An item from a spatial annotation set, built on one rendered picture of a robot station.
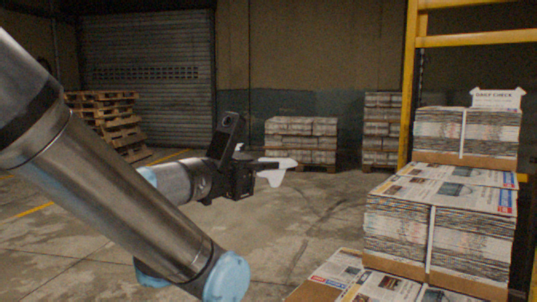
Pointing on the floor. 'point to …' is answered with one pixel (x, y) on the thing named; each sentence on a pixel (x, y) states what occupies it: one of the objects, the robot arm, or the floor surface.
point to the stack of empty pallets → (95, 117)
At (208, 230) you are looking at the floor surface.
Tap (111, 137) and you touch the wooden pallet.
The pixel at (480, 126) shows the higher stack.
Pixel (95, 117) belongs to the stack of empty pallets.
